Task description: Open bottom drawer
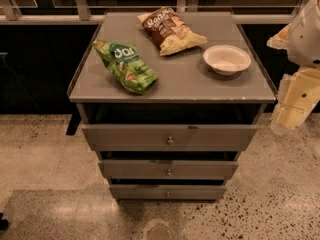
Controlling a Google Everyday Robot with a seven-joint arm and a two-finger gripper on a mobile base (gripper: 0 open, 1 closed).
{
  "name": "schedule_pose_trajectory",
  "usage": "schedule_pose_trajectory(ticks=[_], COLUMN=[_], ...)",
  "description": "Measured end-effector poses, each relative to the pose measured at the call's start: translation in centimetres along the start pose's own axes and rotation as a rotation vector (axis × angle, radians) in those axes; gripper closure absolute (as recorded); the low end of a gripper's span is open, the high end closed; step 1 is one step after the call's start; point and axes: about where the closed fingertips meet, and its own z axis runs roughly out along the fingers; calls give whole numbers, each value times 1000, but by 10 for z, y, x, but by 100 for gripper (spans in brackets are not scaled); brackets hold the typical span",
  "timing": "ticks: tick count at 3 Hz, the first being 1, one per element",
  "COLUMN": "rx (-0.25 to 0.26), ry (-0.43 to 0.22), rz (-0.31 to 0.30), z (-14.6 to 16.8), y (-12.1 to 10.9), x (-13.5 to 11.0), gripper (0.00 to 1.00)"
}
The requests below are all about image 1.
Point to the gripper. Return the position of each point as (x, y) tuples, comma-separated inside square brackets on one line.
[(306, 39)]

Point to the grey bottom drawer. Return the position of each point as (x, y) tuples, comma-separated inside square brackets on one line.
[(170, 192)]

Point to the grey drawer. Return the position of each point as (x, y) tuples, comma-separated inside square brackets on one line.
[(167, 169), (170, 192), (168, 137)]

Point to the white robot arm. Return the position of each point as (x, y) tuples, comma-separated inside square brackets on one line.
[(301, 38)]

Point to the grey drawer cabinet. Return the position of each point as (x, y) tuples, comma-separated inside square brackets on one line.
[(187, 92)]

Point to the grey middle drawer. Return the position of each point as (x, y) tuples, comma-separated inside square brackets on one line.
[(167, 169)]

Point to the grey top drawer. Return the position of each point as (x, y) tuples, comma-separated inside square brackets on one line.
[(168, 137)]

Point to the white bowl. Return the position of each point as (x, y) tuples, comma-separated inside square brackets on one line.
[(226, 59)]

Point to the metal window railing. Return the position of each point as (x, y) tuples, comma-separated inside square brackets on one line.
[(80, 10)]

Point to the brown yellow chip bag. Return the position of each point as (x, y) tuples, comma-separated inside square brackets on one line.
[(169, 32)]

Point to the green chip bag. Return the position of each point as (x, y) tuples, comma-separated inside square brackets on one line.
[(123, 61)]

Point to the black object at floor edge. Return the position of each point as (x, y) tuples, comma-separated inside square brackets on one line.
[(3, 223)]

